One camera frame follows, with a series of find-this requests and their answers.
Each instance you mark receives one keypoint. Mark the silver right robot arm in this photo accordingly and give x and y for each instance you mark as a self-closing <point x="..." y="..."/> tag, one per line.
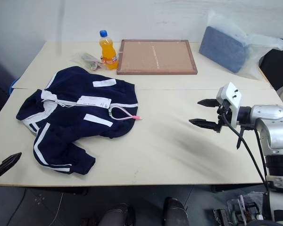
<point x="270" y="122"/>

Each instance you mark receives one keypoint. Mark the wooden framed cork board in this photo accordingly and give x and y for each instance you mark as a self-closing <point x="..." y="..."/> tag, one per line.
<point x="155" y="56"/>

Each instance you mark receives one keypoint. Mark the white paper hang tag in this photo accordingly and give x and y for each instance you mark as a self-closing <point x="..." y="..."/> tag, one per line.
<point x="94" y="102"/>

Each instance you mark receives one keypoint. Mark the orange soda bottle blue cap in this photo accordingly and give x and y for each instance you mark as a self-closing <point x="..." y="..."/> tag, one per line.
<point x="108" y="54"/>

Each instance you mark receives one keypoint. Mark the blue item in plastic bag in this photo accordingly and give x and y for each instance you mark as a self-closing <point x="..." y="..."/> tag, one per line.
<point x="259" y="47"/>

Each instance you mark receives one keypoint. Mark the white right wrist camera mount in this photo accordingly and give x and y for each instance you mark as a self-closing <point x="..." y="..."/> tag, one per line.
<point x="231" y="94"/>

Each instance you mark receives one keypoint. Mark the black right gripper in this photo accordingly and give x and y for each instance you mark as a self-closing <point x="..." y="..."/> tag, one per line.
<point x="224" y="110"/>

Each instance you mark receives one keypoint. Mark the dark rounded shape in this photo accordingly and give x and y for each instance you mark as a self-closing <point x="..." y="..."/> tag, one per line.
<point x="175" y="212"/>
<point x="118" y="215"/>

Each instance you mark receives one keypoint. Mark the clear bag of small items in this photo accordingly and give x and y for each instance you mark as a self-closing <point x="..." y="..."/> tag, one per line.
<point x="88" y="60"/>

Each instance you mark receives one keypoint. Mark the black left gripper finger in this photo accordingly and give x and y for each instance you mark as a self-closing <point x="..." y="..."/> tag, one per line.
<point x="7" y="163"/>

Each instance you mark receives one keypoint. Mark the navy white-striped zip jacket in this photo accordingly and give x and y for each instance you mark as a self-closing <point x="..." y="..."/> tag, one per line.
<point x="68" y="127"/>

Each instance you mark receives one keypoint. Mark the clutter of tools on floor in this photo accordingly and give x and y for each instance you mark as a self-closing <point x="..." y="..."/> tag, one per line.
<point x="240" y="212"/>

